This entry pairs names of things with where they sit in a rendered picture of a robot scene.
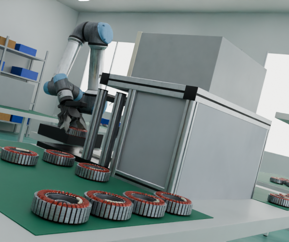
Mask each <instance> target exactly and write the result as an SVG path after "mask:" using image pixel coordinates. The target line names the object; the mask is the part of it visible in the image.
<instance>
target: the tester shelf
mask: <svg viewBox="0 0 289 242"><path fill-rule="evenodd" d="M100 84H102V85H106V86H109V87H112V88H115V89H118V90H121V91H123V92H126V93H128V92H129V89H132V90H137V91H141V92H146V93H152V94H157V95H162V96H168V97H175V98H180V99H185V100H187V99H188V100H193V101H196V102H199V103H201V104H204V105H206V106H209V107H211V108H213V109H216V110H219V111H221V112H224V113H226V114H229V115H231V116H234V117H236V118H239V119H242V120H244V121H247V122H249V123H252V124H254V125H257V126H260V127H262V128H265V129H267V130H270V127H271V123H272V121H271V120H269V119H266V118H264V117H262V116H260V115H258V114H256V113H253V112H251V111H249V110H247V109H245V108H242V107H240V106H238V105H236V104H234V103H232V102H229V101H227V100H225V99H223V98H221V97H218V96H216V95H214V94H212V93H210V92H207V91H205V90H203V89H201V88H199V87H196V86H190V85H180V84H174V83H168V82H161V81H155V80H149V79H142V78H136V77H130V76H123V75H117V74H111V73H102V75H101V80H100Z"/></svg>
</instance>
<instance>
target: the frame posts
mask: <svg viewBox="0 0 289 242"><path fill-rule="evenodd" d="M108 92H109V91H108V90H105V89H101V88H98V93H97V96H96V100H95V104H94V108H93V112H92V116H91V120H90V124H89V128H88V133H87V136H86V140H85V144H84V148H83V152H82V156H81V158H83V159H86V160H91V158H92V154H93V150H94V146H95V143H96V139H97V135H98V131H99V127H100V123H101V118H102V114H103V111H104V107H105V103H106V99H107V95H108ZM126 96H127V94H124V93H121V92H116V95H115V99H114V103H113V108H112V112H111V116H110V120H109V123H108V127H107V131H106V135H105V139H104V143H103V147H102V151H101V156H100V159H99V163H98V164H99V165H102V166H104V167H105V166H107V167H108V166H109V164H110V160H111V156H112V152H113V147H114V143H115V139H116V135H117V131H118V127H119V123H120V120H121V116H122V112H123V108H124V104H125V100H126Z"/></svg>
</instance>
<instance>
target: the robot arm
mask: <svg viewBox="0 0 289 242"><path fill-rule="evenodd" d="M112 40H113V31H112V28H111V26H110V25H109V24H107V23H103V22H82V23H80V24H79V25H77V26H76V27H75V28H74V29H73V31H72V32H71V34H70V36H69V38H68V41H69V42H68V44H67V46H66V48H65V50H64V53H63V55H62V57H61V59H60V61H59V64H58V66H57V68H56V70H55V72H54V75H53V77H52V79H51V81H47V82H46V83H45V84H44V86H43V90H44V92H45V93H46V94H48V95H51V96H57V97H58V101H59V103H60V104H59V105H58V108H60V109H61V112H60V113H59V114H58V115H57V116H58V120H59V122H58V126H59V127H60V129H63V128H64V129H65V132H68V130H69V126H71V127H76V128H80V129H84V130H87V127H86V123H85V121H84V118H83V117H82V114H83V113H84V114H88V115H92V112H93V108H94V104H95V100H96V96H97V93H98V88H101V89H102V84H100V80H101V75H102V73H103V70H104V58H105V50H106V49H107V48H108V44H110V43H111V42H112ZM85 42H88V46H89V47H90V58H89V72H88V89H87V90H86V91H85V92H83V91H82V90H81V89H80V88H79V87H77V86H75V85H74V84H72V83H71V82H69V81H68V78H67V77H68V74H69V72H70V70H71V68H72V66H73V64H74V61H75V59H76V57H77V54H78V52H79V50H80V48H81V47H83V45H84V43H85Z"/></svg>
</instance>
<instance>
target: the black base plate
mask: <svg viewBox="0 0 289 242"><path fill-rule="evenodd" d="M37 146H39V147H42V148H44V149H46V150H47V149H50V150H57V151H61V152H66V153H69V154H71V155H73V156H74V157H75V161H76V162H79V163H89V164H93V165H98V166H101V167H104V166H102V165H99V164H98V163H99V158H97V157H94V156H92V158H91V160H86V159H83V158H81V156H82V152H80V151H79V150H80V148H81V149H83V148H84V147H80V146H73V145H63V144H57V143H49V142H43V141H37ZM94 150H95V151H101V149H94ZM110 163H111V160H110ZM109 167H110V164H109V166H108V167H107V166H105V168H107V169H108V170H109Z"/></svg>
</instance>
